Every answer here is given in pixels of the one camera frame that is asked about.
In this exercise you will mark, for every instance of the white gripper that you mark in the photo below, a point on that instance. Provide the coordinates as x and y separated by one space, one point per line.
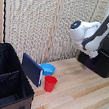
92 53

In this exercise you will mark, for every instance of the black air fryer drawer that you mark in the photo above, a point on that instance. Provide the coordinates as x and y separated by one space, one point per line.
99 66

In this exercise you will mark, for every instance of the red plastic cup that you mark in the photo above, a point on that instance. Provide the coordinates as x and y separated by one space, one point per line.
50 83

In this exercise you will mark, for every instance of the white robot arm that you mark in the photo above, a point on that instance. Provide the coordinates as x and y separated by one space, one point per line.
94 33

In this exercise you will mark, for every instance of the blue hardcover book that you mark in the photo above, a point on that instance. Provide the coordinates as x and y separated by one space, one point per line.
31 68

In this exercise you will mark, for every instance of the beige woven folding screen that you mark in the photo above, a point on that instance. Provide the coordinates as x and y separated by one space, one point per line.
32 20

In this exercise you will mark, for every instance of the black fabric storage box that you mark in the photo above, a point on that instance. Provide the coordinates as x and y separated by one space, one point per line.
5 83

